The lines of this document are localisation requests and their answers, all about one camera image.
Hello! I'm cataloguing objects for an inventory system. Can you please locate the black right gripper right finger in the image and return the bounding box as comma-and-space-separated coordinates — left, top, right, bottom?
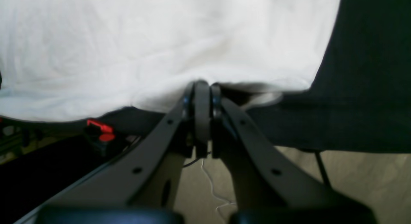
195, 81, 376, 224

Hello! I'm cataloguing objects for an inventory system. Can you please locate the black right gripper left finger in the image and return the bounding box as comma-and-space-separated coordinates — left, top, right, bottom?
35, 82, 195, 224

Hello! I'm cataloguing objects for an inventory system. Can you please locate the white T-shirt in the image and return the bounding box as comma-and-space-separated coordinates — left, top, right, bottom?
0, 0, 341, 123

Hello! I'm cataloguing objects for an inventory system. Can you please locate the red black clamp near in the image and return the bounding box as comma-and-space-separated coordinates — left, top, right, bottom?
83, 119, 128, 159

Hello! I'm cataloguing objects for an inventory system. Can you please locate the black table cloth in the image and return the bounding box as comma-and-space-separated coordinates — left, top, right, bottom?
1, 0, 410, 153

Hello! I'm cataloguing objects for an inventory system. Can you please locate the white thin cable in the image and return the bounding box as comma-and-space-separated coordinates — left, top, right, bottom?
200, 158, 237, 218

